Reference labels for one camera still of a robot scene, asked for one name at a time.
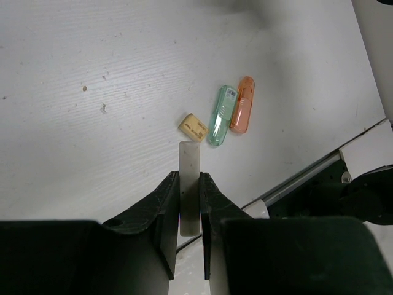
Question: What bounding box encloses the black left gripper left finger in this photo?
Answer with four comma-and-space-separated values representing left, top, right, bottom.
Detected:
1, 171, 180, 294

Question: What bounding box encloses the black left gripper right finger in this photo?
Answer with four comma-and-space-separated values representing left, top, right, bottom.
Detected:
198, 173, 392, 294

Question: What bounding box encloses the grey small eraser stick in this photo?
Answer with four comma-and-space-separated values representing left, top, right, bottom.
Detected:
179, 141, 201, 237

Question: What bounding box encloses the green highlighter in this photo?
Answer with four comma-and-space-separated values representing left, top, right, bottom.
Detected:
208, 85, 238, 147

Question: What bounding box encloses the orange highlighter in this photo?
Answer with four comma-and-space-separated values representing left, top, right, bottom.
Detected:
230, 76, 255, 134

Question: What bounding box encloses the yellow small clip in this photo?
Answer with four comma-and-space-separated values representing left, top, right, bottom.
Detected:
178, 113, 208, 143

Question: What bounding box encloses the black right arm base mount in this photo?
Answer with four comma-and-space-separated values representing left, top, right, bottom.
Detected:
261, 154, 392, 226

